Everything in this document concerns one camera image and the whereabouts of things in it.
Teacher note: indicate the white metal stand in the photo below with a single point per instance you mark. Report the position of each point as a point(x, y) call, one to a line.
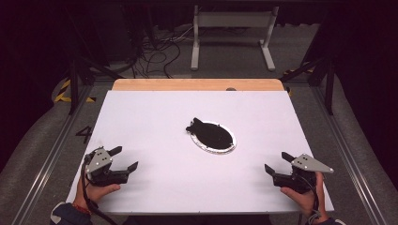
point(233, 19)

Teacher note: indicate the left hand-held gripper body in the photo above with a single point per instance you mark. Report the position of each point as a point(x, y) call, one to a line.
point(100, 162)

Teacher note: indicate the person's right hand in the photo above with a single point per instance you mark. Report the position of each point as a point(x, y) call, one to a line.
point(308, 201)

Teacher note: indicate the person's left hand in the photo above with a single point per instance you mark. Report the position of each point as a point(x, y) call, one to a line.
point(94, 193)

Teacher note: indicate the white table board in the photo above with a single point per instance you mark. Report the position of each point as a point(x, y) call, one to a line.
point(156, 125)

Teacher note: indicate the aluminium floor rail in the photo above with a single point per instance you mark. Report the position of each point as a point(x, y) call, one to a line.
point(53, 156)
point(344, 150)

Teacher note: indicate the dark round table grommet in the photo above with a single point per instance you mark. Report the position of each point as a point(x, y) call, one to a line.
point(231, 89)

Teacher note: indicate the black metal stand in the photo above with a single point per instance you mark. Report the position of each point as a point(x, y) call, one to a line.
point(73, 87)
point(329, 90)

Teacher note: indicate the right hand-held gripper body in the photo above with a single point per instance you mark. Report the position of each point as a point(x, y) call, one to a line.
point(306, 165)

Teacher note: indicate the yellow black floor tape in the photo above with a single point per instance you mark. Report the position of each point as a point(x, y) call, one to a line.
point(289, 72)
point(61, 98)

